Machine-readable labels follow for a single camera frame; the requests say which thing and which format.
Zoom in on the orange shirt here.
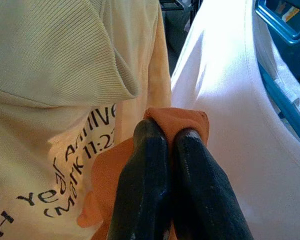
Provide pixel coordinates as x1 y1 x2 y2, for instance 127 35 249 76
76 106 211 240

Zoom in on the blue plastic hanger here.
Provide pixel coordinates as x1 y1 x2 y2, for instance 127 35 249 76
258 62 300 145

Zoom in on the yellow polo shirt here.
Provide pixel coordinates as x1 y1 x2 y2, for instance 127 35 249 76
0 0 173 240

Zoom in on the white t-shirt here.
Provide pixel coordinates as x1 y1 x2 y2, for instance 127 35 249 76
169 0 300 240

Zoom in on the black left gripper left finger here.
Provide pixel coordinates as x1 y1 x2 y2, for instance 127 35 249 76
107 117 175 240

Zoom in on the green sofa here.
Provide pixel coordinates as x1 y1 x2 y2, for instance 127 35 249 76
162 7 198 78

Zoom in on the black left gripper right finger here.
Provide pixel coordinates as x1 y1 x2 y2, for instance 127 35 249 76
168 127 256 240

